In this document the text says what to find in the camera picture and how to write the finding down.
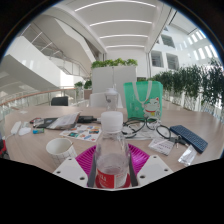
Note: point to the row of tall green plants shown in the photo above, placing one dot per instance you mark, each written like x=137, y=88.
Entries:
x=193, y=83

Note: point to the clear flask with white lid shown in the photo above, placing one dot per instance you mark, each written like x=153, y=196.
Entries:
x=111, y=98

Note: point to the white computer mouse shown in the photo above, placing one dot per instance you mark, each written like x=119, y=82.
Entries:
x=24, y=131

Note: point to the brown paper booklet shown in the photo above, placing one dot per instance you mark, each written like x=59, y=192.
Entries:
x=65, y=121

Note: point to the dark blue keyboard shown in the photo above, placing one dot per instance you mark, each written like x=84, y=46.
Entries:
x=189, y=137

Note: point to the small blue-green pack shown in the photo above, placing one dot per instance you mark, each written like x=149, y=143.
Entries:
x=38, y=131

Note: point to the black tablet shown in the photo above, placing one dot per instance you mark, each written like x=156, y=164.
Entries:
x=42, y=122

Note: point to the colourful sticker sheet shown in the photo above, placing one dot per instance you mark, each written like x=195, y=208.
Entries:
x=83, y=132

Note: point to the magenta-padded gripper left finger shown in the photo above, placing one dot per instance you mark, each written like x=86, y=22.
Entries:
x=70, y=170

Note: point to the green tote bag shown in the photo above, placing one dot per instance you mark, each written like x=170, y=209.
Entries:
x=143, y=100

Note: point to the black power bank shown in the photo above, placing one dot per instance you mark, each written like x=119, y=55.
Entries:
x=87, y=119

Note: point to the white chair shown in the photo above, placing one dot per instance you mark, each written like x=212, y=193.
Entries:
x=97, y=100

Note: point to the clear plastic bag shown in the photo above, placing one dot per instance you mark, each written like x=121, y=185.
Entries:
x=187, y=155

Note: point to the black chair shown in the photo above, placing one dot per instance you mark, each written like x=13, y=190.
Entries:
x=60, y=101

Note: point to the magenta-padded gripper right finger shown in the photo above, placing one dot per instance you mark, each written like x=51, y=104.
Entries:
x=155, y=168

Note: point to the white cabinet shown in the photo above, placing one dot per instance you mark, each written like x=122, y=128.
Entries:
x=100, y=80

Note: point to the white grid-pattern cup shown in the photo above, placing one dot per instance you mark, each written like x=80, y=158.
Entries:
x=60, y=150

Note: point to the clear red-labelled water bottle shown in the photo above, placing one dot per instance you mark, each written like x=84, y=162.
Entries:
x=111, y=166

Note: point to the leafy green cabinet plants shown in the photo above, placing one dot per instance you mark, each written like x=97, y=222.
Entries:
x=113, y=62

